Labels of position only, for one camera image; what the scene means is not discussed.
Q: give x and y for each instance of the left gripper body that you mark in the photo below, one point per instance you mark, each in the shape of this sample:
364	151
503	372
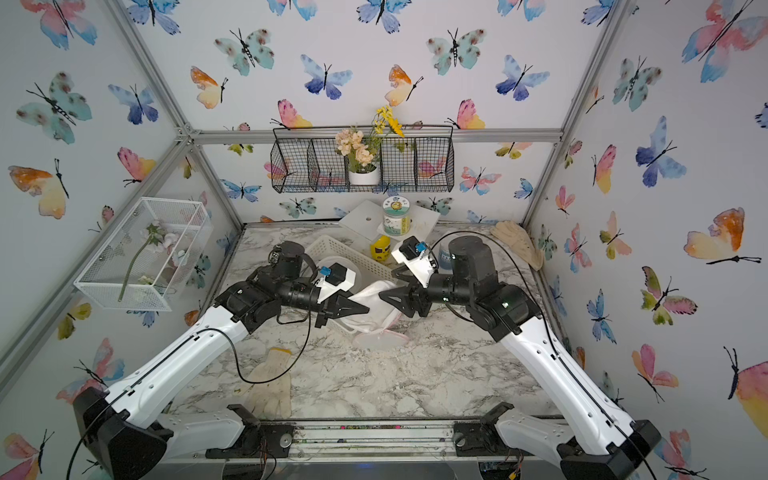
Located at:
324	313

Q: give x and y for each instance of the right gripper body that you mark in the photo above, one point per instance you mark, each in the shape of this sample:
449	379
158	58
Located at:
420	296

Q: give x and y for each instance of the white mesh laundry bag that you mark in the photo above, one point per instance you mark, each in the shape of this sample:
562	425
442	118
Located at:
375	315

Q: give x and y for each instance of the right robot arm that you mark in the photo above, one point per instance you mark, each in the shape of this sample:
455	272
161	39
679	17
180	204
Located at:
598	440

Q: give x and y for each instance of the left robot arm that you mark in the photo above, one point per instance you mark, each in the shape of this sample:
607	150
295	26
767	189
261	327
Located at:
124	427

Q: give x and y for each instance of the white plastic basket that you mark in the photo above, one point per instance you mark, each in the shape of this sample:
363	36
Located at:
325	251

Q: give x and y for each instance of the white tiered shelf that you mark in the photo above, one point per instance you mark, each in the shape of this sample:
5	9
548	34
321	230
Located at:
364	224

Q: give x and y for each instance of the green label jar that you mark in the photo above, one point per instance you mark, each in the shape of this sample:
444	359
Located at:
396	216

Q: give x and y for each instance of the white flower pot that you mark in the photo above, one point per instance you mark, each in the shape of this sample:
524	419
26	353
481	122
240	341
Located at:
370	177

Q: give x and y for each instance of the artificial flower bouquet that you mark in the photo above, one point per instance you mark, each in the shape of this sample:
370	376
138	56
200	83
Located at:
361	147

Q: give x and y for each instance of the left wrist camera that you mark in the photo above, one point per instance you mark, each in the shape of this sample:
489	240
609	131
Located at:
337	278

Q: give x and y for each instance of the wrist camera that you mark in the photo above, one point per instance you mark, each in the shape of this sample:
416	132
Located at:
415	262
337	278

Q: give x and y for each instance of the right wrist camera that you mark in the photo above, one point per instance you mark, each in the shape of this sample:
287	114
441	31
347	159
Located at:
415	262

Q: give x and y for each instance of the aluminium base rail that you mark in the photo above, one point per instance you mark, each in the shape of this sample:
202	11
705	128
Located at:
364	441

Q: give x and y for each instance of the black wire wall basket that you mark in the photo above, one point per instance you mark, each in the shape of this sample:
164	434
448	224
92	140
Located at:
411	159

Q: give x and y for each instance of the white mesh wall box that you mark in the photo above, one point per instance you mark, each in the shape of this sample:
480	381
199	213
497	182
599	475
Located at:
149	259

